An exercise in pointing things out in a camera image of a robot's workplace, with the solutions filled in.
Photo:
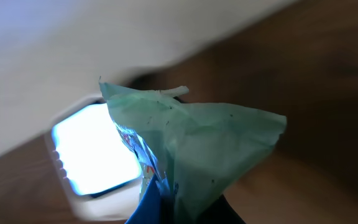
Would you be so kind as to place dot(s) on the white barcode scanner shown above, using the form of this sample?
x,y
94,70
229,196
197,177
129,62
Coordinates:
x,y
100,177

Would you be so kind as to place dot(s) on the teal wet wipes packet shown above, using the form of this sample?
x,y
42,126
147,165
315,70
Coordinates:
x,y
195,150

